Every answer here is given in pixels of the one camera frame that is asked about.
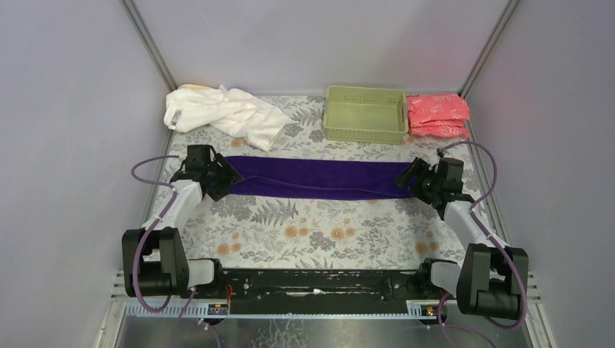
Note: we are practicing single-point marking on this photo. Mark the white crumpled towel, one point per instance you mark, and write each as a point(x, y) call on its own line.
point(234, 112)

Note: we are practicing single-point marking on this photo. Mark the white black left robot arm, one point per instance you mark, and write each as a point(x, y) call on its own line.
point(154, 258)

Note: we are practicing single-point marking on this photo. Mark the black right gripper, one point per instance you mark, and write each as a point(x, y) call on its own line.
point(422, 177)

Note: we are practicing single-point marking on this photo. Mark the purple microfibre towel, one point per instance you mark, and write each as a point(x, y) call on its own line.
point(317, 179)

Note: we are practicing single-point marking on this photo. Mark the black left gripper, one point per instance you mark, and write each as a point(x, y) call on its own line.
point(217, 175)

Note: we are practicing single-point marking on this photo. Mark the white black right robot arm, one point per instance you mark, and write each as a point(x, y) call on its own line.
point(491, 281)

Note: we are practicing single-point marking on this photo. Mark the pink patterned plastic package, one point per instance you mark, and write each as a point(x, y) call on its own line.
point(439, 115)

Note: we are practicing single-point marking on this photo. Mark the green perforated plastic basket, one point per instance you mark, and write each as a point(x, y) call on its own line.
point(369, 115)

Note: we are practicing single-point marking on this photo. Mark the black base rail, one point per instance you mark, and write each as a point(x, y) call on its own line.
point(272, 292)

